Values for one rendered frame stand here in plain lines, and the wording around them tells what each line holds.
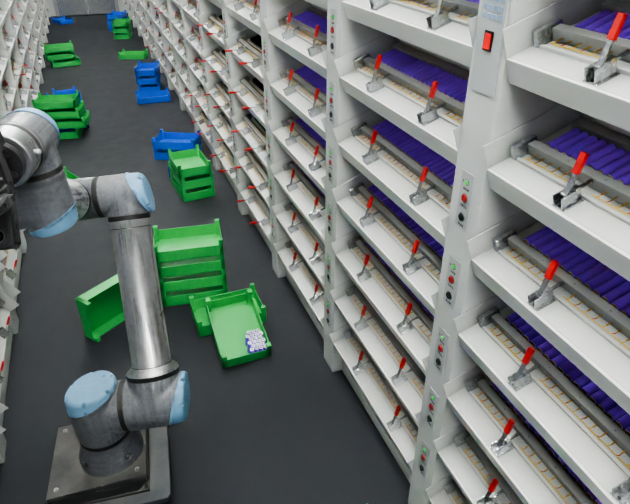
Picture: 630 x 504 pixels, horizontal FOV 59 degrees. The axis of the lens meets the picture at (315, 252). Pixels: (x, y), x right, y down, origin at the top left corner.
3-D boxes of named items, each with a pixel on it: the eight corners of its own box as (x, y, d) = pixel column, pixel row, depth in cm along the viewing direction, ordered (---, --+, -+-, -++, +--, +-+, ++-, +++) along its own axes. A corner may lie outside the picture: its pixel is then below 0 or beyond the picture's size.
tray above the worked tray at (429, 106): (461, 169, 114) (449, 110, 106) (343, 91, 163) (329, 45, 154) (544, 125, 117) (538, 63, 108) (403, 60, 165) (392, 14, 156)
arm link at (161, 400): (139, 419, 173) (101, 177, 166) (196, 411, 175) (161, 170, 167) (127, 440, 158) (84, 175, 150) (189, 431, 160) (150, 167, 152)
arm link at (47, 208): (27, 222, 109) (4, 162, 103) (87, 214, 110) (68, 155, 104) (10, 245, 101) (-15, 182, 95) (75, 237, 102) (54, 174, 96)
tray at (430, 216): (449, 252, 125) (441, 219, 119) (341, 155, 173) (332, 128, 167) (524, 210, 127) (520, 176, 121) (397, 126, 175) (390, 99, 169)
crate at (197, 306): (199, 337, 238) (197, 322, 234) (190, 310, 254) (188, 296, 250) (266, 321, 247) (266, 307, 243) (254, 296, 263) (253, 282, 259)
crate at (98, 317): (85, 336, 239) (97, 343, 235) (74, 298, 228) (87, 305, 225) (140, 301, 260) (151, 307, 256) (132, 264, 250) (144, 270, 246)
